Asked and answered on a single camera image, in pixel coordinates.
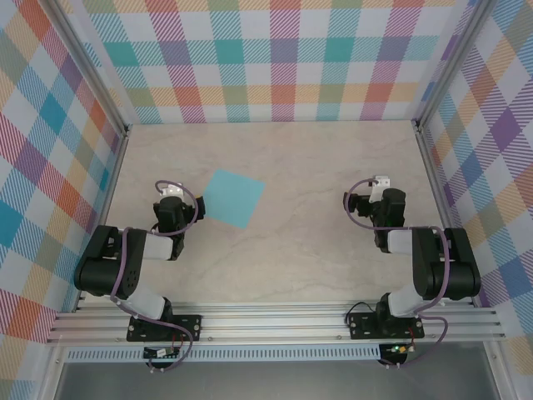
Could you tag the light blue cloth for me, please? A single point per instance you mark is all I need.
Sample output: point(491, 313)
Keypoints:
point(233, 198)

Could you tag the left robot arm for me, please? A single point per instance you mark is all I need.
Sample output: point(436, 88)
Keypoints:
point(104, 271)

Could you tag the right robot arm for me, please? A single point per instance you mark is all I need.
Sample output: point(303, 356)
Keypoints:
point(458, 271)

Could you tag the grey metal sheet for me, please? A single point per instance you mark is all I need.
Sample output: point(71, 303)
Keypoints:
point(270, 381)

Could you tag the circuit board with green light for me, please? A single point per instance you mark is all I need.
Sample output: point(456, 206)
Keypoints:
point(395, 348)

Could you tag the small black circuit board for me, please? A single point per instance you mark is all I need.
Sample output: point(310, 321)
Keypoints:
point(160, 352)

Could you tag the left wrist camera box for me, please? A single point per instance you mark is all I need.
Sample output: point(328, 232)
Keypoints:
point(171, 191)

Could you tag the aluminium side rail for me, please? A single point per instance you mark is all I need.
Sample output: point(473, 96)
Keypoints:
point(104, 221)
point(443, 216)

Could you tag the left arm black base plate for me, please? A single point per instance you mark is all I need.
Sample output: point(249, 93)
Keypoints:
point(189, 327)

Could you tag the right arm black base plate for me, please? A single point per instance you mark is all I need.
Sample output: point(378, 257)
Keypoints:
point(360, 327)

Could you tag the aluminium mounting rail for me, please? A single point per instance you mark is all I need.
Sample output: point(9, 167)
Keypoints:
point(270, 323)

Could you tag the aluminium frame post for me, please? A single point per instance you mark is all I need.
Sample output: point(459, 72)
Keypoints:
point(456, 66)
point(89, 66)

